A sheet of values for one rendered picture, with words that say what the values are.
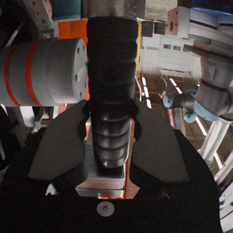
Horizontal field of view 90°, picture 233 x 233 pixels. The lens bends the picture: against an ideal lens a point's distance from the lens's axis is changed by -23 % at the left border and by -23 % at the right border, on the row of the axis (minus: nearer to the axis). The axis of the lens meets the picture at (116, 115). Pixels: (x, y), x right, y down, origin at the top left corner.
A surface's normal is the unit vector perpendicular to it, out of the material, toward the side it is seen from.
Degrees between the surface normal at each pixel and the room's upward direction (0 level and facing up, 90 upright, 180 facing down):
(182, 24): 90
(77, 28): 90
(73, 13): 102
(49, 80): 94
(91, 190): 90
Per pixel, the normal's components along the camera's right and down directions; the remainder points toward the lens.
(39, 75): 0.01, 0.37
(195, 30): -0.10, 0.53
